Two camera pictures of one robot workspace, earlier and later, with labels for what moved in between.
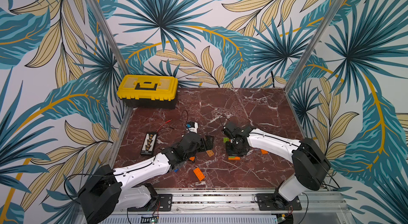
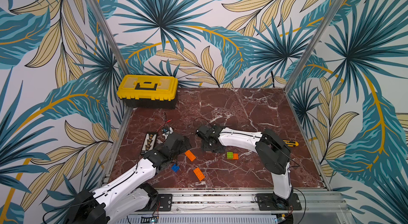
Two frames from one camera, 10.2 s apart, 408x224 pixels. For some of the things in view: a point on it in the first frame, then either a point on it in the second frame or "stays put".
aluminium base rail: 232,206 stays put
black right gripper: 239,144 → 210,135
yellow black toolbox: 149,92 stays put
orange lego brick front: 198,173 stays put
